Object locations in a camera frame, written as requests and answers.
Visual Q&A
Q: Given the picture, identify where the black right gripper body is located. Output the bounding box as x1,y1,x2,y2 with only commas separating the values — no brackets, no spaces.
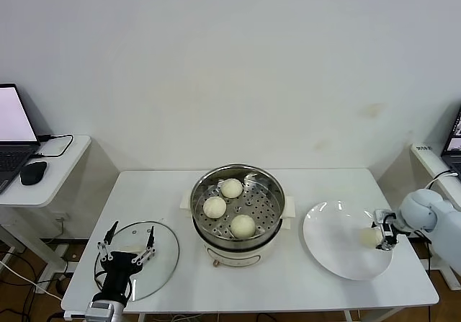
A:
381,210,402,243

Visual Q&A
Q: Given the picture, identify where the white charging cable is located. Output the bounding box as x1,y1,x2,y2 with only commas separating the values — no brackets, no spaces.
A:
424,169,459,193

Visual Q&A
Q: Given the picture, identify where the white round plate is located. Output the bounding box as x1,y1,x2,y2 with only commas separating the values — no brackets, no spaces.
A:
301,200,393,282

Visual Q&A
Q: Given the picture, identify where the white side desk with label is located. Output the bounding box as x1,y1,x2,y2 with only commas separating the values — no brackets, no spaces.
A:
409,143,461,290

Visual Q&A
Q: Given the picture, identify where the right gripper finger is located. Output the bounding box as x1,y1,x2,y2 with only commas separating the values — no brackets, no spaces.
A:
370,209,388,229
375,234,400,252

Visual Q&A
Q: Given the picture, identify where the round glass lid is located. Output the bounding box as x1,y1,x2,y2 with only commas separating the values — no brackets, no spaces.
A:
94,221,180,300

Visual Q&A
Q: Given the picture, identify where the white floor cable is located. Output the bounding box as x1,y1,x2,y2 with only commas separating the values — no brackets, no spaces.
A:
0,260,63,300

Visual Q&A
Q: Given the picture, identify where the cream electric cooker pot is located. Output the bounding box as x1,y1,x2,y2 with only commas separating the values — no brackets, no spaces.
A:
179,188,297,268

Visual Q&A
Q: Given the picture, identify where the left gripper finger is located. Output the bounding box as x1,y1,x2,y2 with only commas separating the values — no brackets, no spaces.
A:
131,226,158,265
96,220,120,262

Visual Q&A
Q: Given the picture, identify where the black computer mouse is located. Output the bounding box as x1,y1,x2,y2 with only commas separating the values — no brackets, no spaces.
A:
19,161,48,186

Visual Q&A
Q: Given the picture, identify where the black laptop cable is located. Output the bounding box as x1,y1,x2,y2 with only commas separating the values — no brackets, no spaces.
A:
30,133,74,159

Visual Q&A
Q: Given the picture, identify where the black laptop with white screen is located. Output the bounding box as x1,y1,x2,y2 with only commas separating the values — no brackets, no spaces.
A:
0,83,41,195

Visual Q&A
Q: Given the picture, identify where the black laptop with dark screen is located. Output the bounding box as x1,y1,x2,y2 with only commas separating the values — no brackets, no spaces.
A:
439,99,461,177

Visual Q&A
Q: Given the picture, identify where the stainless steel steamer basket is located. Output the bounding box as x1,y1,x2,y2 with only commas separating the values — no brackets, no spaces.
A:
189,163,285,243

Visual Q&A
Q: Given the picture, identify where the white steamed baozi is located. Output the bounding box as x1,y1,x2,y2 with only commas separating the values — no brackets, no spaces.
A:
202,196,228,219
230,214,256,239
359,228,382,249
220,178,243,199

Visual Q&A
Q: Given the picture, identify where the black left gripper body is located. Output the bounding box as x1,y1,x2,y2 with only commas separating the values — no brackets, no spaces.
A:
96,251,143,301

